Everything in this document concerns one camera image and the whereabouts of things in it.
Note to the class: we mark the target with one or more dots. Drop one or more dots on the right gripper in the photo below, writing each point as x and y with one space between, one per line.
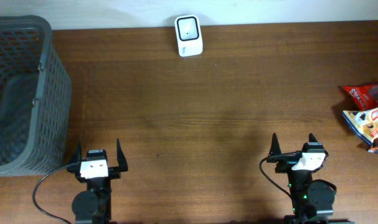
283 166

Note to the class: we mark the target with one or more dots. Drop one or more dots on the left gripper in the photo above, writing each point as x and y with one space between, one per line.
114 173

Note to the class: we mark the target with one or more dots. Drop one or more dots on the red snack bag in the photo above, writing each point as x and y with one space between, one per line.
364 96

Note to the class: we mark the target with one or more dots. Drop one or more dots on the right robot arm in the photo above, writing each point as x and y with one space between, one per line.
312 200

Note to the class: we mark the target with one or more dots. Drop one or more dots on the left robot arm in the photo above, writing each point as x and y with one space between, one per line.
93 206

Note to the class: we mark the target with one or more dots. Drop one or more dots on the white barcode scanner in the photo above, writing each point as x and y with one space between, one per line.
188 35

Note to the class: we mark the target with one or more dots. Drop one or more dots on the dark grey plastic basket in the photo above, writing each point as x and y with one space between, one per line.
35 98

